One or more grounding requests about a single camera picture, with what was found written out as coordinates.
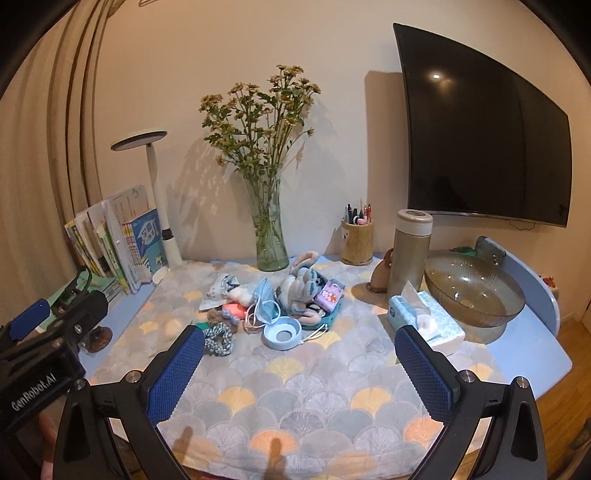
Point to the brown round purse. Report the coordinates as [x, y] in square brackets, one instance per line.
[380, 278]

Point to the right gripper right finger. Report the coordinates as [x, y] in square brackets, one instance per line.
[513, 447]

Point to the pens in holder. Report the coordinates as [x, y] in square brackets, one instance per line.
[358, 216]

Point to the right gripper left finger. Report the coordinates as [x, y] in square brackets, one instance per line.
[86, 447]

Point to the dried flower bouquet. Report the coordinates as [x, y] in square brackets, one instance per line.
[252, 129]

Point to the glass flower vase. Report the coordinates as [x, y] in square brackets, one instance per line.
[264, 202]

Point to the teal knitted scrunchie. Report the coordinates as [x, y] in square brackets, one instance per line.
[218, 340]

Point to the grey alien plush toy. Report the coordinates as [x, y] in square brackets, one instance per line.
[297, 291]

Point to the blue face mask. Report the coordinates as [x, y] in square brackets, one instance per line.
[264, 309]

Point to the patterned fan tablecloth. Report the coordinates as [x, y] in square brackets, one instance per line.
[337, 407]

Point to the beige thermos bottle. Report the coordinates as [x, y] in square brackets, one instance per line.
[412, 240]

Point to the brown glass bowl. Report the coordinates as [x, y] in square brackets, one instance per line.
[472, 290]

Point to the blue tissue pack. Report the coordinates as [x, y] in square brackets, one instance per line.
[420, 310]

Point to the white printed pouch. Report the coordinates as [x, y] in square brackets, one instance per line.
[217, 294]

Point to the row of books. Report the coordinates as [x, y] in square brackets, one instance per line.
[120, 237]

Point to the glass measuring jug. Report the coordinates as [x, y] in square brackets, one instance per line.
[489, 251]

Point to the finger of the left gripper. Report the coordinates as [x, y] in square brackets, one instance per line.
[27, 321]
[82, 316]

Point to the blue round lid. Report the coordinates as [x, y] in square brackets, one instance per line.
[283, 334]

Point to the bamboo pen holder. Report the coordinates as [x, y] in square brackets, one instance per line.
[357, 243]

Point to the white desk lamp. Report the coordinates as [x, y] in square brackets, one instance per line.
[148, 138]

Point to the black wall television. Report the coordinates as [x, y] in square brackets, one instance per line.
[482, 139]

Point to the white low cabinet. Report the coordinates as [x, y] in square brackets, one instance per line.
[550, 282]

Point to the purple small pouch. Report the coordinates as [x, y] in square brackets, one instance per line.
[330, 295]

